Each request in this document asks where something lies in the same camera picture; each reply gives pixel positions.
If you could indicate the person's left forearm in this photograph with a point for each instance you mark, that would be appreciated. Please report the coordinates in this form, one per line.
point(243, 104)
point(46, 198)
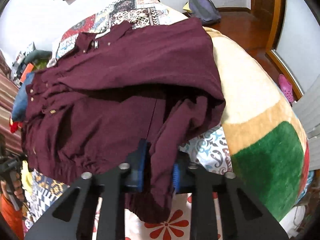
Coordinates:
point(10, 217)

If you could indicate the yellow garment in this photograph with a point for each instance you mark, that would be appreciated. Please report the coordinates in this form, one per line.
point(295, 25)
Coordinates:
point(26, 175)

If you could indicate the striped brown curtain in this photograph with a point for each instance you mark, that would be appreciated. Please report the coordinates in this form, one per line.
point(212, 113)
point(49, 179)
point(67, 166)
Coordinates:
point(7, 100)

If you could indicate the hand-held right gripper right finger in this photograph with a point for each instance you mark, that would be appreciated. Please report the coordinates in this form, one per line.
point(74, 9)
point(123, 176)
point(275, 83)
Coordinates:
point(176, 180)

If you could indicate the grey backpack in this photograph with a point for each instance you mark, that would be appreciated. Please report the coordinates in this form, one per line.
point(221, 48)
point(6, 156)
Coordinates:
point(203, 5)

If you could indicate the patchwork quilt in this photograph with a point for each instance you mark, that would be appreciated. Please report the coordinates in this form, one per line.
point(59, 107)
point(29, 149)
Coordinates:
point(140, 7)

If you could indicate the grey neck pillow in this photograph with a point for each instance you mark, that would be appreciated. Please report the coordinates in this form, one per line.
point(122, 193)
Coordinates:
point(37, 55)

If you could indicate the blue jeans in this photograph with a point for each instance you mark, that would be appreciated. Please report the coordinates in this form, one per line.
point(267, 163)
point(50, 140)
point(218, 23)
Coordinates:
point(22, 97)

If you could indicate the pile of papers and boxes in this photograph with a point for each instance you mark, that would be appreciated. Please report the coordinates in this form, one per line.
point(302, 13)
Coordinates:
point(21, 55)

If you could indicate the red plush flower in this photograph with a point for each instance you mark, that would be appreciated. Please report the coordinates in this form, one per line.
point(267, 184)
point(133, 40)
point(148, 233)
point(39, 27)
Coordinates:
point(14, 127)

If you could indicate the person's left hand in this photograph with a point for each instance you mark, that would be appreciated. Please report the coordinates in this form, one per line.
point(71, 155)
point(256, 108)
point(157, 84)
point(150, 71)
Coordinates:
point(18, 188)

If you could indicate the floral bed sheet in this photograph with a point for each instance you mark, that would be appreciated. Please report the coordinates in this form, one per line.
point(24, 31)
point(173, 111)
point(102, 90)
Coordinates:
point(172, 226)

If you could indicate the maroon button shirt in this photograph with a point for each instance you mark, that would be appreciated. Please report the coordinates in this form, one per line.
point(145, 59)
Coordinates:
point(125, 67)

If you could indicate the wooden door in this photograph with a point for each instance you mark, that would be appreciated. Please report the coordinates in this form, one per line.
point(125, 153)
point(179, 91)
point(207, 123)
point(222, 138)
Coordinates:
point(262, 7)

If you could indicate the pink clog shoe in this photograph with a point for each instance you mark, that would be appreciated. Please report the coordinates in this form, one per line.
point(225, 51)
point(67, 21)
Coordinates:
point(285, 87)

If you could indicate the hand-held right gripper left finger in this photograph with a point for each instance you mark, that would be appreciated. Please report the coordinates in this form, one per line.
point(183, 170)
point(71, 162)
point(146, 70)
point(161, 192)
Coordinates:
point(145, 165)

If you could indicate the orange box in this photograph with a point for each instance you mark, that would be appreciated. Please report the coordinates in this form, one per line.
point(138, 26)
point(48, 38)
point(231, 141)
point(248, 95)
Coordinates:
point(27, 72)

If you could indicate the beige and green plush blanket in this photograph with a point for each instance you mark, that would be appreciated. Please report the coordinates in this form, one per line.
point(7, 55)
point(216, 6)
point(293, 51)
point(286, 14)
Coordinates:
point(257, 110)

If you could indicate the grey slatted panel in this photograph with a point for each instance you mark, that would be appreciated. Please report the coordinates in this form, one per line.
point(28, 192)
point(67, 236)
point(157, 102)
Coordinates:
point(308, 110)

